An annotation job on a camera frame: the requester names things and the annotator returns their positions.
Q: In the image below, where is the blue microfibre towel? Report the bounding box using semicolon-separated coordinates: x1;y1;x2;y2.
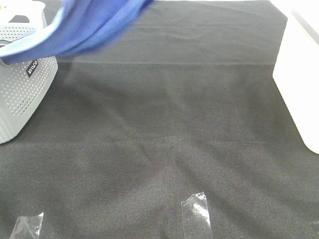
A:
0;0;152;65

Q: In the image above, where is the black table cloth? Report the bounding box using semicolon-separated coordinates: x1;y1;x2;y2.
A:
0;0;319;239

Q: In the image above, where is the clear tape strip centre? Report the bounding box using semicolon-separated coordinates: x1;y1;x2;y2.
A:
181;192;212;239

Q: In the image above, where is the clear tape strip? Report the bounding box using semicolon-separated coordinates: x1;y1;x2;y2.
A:
181;192;212;239
9;212;44;239

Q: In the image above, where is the grey perforated plastic basket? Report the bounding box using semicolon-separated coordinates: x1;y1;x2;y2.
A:
0;0;58;143

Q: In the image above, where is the white plastic basket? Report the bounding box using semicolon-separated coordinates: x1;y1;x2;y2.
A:
273;0;319;153

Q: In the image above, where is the clear tape strip left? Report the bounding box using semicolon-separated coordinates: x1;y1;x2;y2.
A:
9;212;44;239

